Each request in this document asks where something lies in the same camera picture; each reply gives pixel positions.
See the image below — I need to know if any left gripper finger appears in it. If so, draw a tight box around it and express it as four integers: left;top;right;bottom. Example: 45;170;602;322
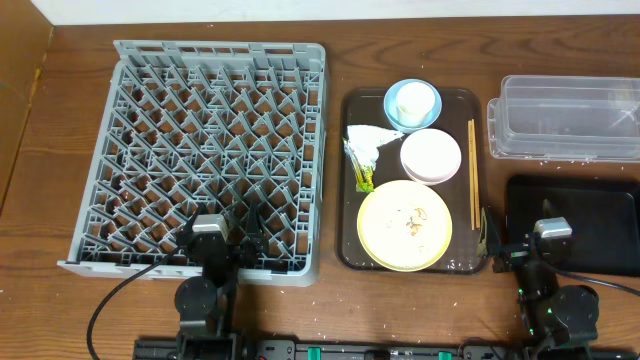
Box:
245;202;264;241
177;204;206;245

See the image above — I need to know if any pink white bowl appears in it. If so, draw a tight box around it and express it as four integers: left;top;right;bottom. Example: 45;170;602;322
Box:
400;129;462;185

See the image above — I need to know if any green yellow wrapper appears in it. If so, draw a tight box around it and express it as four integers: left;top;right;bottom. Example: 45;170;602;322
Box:
343;138;375;193

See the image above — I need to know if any white napkin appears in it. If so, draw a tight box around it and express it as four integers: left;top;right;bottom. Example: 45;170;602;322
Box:
346;125;404;169

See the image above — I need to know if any light blue bowl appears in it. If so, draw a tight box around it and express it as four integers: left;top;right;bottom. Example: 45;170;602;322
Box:
383;79;443;133

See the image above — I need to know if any white plastic cup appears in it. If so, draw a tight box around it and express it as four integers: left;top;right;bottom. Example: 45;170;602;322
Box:
396;81;436;127

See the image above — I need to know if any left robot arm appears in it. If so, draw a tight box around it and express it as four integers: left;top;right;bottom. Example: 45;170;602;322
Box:
174;203;268;360

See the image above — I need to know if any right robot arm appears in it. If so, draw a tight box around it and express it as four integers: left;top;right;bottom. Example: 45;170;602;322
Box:
477;208;599;359

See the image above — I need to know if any clear plastic waste bin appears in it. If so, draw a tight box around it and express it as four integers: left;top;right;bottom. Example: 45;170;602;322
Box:
487;75;639;163

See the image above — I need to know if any black tray bin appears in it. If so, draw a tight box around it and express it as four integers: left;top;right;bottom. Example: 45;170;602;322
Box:
506;175;639;277

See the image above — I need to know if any yellow plate with scraps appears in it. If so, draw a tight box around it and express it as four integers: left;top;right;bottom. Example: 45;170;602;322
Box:
356;180;453;272

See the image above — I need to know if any dark brown serving tray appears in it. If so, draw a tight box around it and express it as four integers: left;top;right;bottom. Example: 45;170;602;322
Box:
336;87;487;275

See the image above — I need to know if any grey plastic dish rack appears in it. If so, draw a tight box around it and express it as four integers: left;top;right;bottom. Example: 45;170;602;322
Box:
61;40;329;287

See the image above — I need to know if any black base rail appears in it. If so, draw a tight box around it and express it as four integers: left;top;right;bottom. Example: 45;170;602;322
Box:
132;337;639;360

